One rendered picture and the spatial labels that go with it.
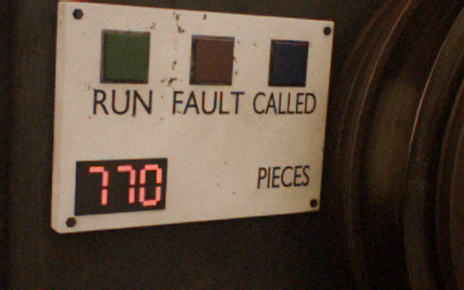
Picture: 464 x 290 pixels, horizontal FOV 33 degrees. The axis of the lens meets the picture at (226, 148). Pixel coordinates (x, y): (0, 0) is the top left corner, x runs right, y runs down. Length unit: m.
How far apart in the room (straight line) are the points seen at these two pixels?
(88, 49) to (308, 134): 0.23
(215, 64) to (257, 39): 0.05
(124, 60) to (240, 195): 0.17
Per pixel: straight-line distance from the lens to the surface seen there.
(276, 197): 0.73
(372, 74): 0.69
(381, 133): 0.68
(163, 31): 0.65
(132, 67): 0.63
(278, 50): 0.70
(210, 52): 0.66
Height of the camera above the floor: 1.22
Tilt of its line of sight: 8 degrees down
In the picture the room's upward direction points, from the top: 4 degrees clockwise
